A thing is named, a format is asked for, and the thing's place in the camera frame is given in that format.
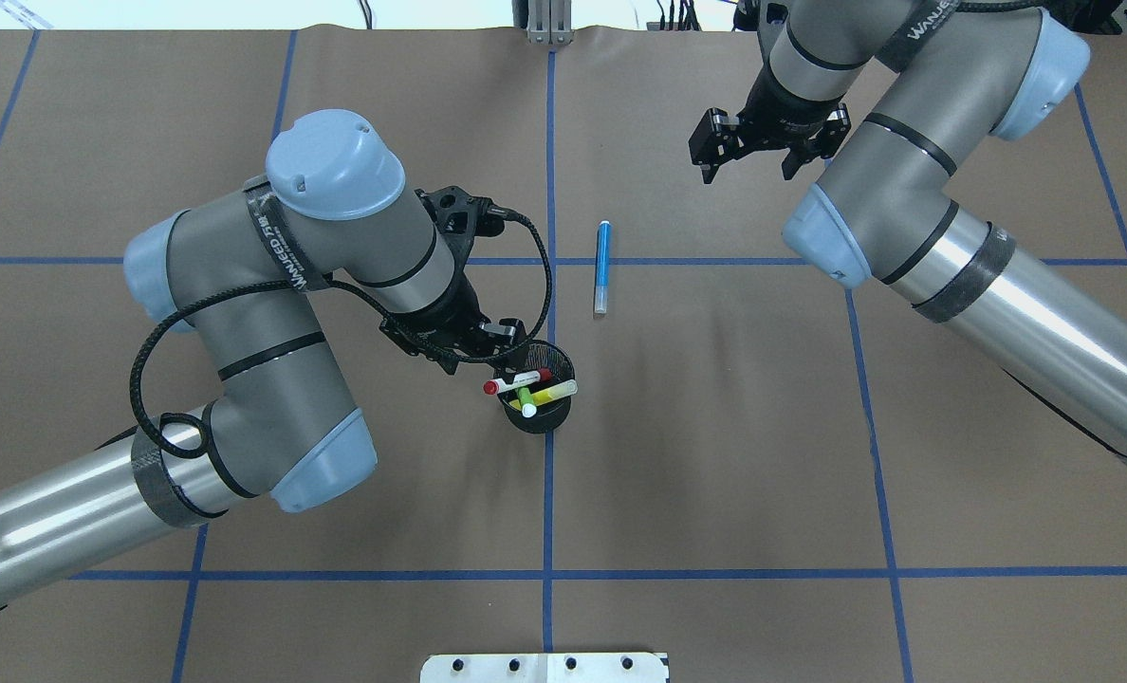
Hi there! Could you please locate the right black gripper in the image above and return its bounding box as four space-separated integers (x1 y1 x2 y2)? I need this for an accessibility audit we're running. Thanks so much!
687 66 853 185

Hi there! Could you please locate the blue marker pen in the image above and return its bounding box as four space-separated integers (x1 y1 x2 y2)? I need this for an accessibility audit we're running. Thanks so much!
593 220 612 316

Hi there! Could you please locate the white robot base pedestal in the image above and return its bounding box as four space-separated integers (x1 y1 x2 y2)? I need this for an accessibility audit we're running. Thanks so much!
419 651 671 682

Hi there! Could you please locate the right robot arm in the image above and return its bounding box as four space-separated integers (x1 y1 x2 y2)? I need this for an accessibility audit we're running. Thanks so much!
689 1 1127 467

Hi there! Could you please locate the yellow highlighter pen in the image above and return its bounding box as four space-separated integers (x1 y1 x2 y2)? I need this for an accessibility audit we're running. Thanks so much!
508 379 580 414

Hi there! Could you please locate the red capped white marker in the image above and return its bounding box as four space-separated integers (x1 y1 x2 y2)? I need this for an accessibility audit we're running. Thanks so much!
483 369 554 394

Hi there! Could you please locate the aluminium frame post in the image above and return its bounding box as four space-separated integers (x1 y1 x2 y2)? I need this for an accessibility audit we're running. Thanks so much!
511 0 575 47

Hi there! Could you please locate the black mesh pen cup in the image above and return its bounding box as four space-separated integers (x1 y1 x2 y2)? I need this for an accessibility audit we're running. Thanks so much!
497 342 576 434

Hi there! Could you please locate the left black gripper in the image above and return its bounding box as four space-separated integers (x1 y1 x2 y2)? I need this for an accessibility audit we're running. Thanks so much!
379 275 529 376

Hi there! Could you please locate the green highlighter pen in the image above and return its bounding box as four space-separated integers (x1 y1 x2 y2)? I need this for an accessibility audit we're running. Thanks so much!
515 385 538 419

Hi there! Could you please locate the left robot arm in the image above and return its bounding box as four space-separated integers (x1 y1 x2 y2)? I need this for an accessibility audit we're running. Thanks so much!
0 109 534 611

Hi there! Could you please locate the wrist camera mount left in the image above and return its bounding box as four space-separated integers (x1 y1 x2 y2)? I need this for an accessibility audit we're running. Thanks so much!
415 186 511 265

